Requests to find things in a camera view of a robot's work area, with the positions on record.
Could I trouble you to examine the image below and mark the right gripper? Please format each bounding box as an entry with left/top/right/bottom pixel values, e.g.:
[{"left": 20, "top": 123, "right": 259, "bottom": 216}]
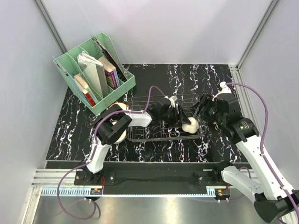
[{"left": 188, "top": 93, "right": 226, "bottom": 126}]

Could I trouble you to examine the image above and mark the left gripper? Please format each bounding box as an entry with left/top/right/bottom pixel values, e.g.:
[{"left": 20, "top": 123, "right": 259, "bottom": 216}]
[{"left": 159, "top": 105, "right": 191, "bottom": 128}]

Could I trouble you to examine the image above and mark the white flower-shaped bowl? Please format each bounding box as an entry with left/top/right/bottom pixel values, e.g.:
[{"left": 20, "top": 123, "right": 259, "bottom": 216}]
[{"left": 182, "top": 117, "right": 199, "bottom": 134}]

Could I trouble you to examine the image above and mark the black wire dish rack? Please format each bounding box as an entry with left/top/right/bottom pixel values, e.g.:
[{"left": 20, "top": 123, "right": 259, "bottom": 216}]
[{"left": 127, "top": 94, "right": 206, "bottom": 142}]

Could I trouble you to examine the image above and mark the striped white bowl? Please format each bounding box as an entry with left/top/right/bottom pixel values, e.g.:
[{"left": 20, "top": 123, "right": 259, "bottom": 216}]
[{"left": 109, "top": 102, "right": 128, "bottom": 110}]

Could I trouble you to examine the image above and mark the white ribbed bowl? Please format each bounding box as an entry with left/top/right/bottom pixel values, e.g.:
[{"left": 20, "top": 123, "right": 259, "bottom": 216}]
[{"left": 115, "top": 130, "right": 127, "bottom": 144}]

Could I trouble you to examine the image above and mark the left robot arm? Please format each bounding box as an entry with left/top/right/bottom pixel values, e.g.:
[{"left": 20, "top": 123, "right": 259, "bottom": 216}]
[{"left": 82, "top": 95, "right": 192, "bottom": 185}]

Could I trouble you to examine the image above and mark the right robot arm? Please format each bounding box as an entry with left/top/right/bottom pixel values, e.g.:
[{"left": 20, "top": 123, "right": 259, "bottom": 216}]
[{"left": 191, "top": 93, "right": 299, "bottom": 223}]

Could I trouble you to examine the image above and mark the purple book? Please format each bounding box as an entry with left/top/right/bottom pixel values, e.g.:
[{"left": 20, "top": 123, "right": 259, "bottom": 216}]
[{"left": 98, "top": 56, "right": 120, "bottom": 90}]

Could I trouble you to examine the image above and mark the red book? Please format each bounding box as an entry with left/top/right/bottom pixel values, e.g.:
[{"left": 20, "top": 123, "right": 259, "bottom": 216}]
[{"left": 84, "top": 92, "right": 96, "bottom": 107}]

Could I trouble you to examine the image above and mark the grey book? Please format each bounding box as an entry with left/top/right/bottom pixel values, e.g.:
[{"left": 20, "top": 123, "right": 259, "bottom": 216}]
[{"left": 83, "top": 61, "right": 109, "bottom": 98}]

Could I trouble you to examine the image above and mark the green file organizer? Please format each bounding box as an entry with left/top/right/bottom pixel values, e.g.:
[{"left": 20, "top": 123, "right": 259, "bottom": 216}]
[{"left": 53, "top": 33, "right": 136, "bottom": 115}]

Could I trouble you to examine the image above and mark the white crumpled paper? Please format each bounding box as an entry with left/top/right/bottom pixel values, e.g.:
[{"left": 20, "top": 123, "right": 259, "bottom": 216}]
[{"left": 77, "top": 52, "right": 94, "bottom": 71}]

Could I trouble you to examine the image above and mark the aluminium frame rail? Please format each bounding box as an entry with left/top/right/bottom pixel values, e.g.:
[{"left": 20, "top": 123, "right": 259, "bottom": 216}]
[{"left": 228, "top": 64, "right": 259, "bottom": 130}]

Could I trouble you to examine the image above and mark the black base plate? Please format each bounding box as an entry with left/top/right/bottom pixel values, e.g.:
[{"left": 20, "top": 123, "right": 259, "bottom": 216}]
[{"left": 74, "top": 161, "right": 232, "bottom": 186}]

